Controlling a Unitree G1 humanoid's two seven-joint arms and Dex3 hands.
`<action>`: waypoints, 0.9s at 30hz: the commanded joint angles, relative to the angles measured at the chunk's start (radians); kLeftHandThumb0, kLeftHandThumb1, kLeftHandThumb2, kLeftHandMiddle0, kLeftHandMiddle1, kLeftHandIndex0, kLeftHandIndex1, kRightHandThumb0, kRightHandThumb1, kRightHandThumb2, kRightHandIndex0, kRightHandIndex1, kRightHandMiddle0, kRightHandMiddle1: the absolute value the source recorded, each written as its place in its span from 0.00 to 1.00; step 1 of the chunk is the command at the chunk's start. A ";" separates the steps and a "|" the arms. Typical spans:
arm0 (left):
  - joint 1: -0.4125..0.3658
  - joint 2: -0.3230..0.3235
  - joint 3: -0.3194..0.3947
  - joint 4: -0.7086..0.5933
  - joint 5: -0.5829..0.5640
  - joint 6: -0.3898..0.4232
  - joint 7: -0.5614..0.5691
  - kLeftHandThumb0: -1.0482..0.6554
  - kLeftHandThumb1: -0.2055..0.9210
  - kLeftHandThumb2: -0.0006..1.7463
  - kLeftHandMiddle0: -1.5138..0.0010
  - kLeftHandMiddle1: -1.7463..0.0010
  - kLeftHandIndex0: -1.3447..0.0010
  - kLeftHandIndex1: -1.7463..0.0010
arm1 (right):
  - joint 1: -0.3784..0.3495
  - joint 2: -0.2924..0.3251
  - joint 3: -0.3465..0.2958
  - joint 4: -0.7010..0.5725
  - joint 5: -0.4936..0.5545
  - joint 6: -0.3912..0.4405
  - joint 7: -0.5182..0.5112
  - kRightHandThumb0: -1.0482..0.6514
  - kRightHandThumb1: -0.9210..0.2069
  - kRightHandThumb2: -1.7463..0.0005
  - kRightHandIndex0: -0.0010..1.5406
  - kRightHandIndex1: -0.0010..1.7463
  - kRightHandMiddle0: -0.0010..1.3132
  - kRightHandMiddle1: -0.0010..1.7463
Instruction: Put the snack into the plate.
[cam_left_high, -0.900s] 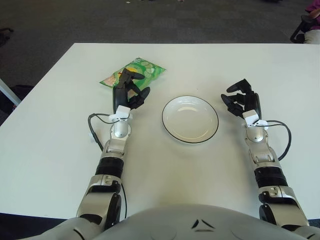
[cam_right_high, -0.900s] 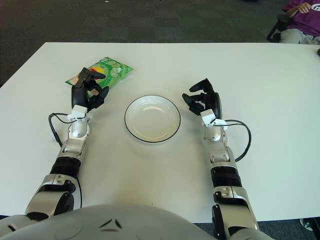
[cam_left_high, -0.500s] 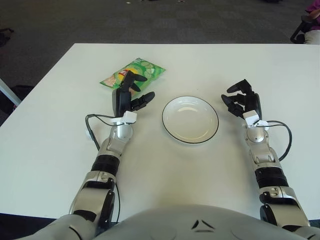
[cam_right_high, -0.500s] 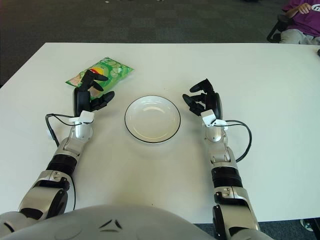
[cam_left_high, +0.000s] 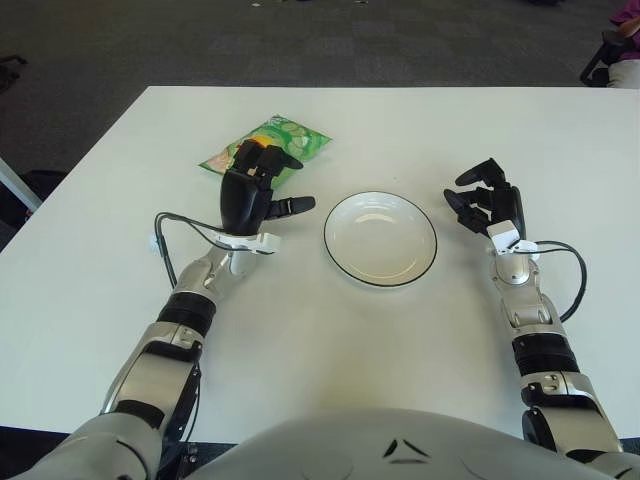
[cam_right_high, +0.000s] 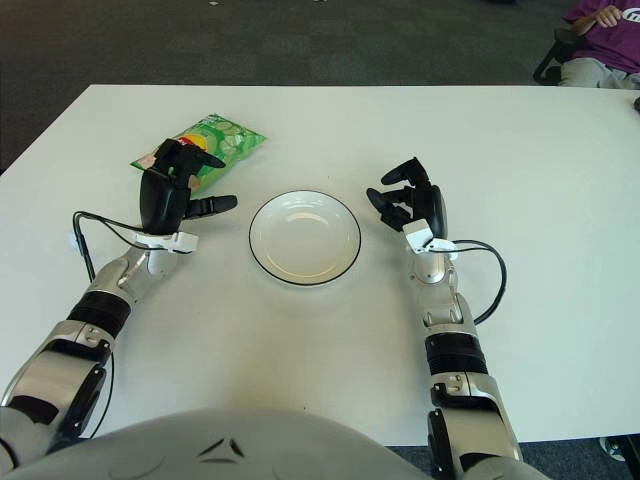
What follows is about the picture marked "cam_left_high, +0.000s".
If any green potato chips bag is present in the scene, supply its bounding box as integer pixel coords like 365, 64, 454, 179
198, 114, 334, 190

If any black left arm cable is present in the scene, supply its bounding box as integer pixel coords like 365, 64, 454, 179
152, 212, 226, 289

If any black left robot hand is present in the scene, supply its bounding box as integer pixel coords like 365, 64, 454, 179
219, 140, 317, 236

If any white table leg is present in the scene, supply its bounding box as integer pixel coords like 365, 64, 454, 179
0, 158, 44, 211

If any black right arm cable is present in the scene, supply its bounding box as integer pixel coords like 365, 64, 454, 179
529, 241, 587, 322

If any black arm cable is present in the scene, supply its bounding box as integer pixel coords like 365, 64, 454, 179
152, 212, 226, 289
529, 241, 587, 322

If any white plate with black rim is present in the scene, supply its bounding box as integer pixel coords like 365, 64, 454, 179
323, 191, 439, 289

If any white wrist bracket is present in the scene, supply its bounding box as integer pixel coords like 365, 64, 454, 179
485, 219, 540, 257
213, 230, 282, 256

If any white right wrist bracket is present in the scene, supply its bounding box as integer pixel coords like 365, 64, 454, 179
485, 219, 540, 257

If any person in purple shirt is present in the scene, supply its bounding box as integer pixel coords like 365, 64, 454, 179
607, 0, 640, 89

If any black chair base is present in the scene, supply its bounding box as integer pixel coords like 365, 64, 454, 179
0, 53, 29, 84

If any silver robot torso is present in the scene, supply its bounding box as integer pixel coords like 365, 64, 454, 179
184, 407, 601, 480

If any black office chair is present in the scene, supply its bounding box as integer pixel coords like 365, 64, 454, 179
579, 29, 626, 86

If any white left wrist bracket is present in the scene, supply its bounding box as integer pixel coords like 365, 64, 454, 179
213, 230, 282, 256

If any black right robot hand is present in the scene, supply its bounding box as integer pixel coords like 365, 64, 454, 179
442, 157, 527, 240

